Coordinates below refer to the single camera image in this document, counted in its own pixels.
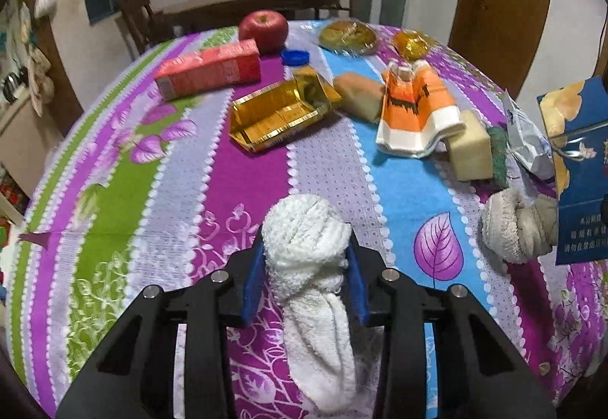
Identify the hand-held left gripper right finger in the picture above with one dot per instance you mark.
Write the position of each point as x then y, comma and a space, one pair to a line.
358, 290

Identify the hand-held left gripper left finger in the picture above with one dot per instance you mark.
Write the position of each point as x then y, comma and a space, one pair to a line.
254, 286

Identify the white towel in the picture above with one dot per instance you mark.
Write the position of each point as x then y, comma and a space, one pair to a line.
306, 248

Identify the blue box with gold flowers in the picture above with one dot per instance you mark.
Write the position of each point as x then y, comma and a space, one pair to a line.
582, 172

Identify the rolled beige towel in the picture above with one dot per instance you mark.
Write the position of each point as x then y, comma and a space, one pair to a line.
513, 222

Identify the flattened gold box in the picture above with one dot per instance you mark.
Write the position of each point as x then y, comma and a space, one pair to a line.
280, 112

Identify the yellow sponge block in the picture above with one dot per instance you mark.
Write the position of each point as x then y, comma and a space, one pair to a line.
470, 145

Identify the orange and white paper carton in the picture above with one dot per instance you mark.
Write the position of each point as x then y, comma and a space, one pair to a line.
413, 110

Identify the red drink carton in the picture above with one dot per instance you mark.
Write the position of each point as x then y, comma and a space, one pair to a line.
209, 69

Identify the blue bottle cap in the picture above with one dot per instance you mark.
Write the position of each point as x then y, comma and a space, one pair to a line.
295, 56

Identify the gold foil wrapped snack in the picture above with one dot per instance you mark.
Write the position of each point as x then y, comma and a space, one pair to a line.
411, 43

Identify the round pastry in clear wrap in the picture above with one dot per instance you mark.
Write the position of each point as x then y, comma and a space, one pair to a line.
348, 36

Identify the red apple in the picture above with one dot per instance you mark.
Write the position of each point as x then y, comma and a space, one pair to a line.
263, 29

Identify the dark wooden table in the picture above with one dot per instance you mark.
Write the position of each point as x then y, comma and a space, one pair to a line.
237, 8

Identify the brown wooden door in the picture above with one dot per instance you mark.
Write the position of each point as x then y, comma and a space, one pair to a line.
503, 0

